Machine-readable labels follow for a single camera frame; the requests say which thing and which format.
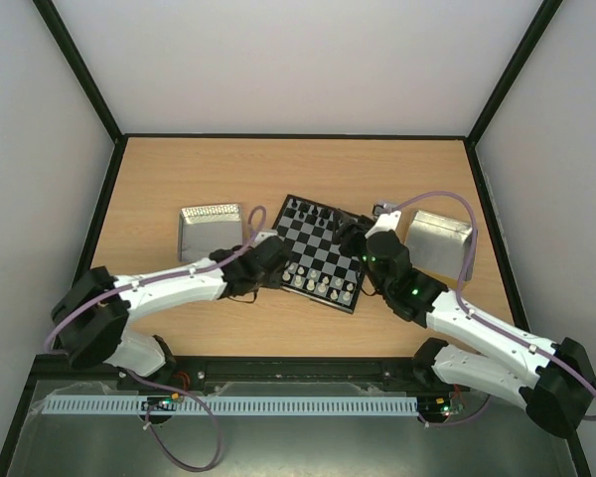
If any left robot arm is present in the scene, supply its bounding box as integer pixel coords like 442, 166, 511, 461
51, 234, 291, 384

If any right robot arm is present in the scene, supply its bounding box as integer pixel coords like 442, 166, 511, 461
333, 210, 596, 439

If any black white chessboard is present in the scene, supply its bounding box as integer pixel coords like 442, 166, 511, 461
273, 195, 365, 314

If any left metal tray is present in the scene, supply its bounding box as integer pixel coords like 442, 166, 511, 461
177, 203, 243, 263

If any metal tray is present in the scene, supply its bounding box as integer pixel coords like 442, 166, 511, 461
177, 203, 243, 263
404, 210, 473, 288

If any right metal tray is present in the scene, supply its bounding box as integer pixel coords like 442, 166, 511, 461
404, 210, 473, 288

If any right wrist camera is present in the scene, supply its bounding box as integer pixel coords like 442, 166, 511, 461
367, 201, 401, 238

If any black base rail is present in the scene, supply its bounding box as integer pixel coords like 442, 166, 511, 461
30, 355, 453, 396

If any light blue cable duct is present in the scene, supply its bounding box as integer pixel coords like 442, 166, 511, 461
42, 395, 418, 417

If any black metal frame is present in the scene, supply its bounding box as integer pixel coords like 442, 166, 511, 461
0, 0, 593, 477

